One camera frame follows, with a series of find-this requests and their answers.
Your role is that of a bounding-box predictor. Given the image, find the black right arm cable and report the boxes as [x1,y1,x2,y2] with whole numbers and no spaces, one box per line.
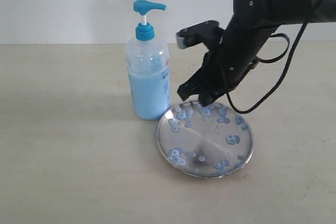
[225,0,336,114]

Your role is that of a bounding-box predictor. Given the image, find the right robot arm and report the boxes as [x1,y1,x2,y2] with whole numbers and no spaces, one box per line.
[176,0,335,106]

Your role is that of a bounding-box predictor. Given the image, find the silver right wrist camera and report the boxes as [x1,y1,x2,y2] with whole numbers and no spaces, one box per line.
[176,20,224,50]

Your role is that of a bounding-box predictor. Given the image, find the round steel plate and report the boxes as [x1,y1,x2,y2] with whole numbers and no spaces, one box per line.
[156,101,254,178]

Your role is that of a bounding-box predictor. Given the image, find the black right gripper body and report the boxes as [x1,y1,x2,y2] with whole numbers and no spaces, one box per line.
[202,22,277,95]

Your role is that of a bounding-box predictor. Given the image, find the blue soap pump bottle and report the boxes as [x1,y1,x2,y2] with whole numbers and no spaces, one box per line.
[125,0,170,121]

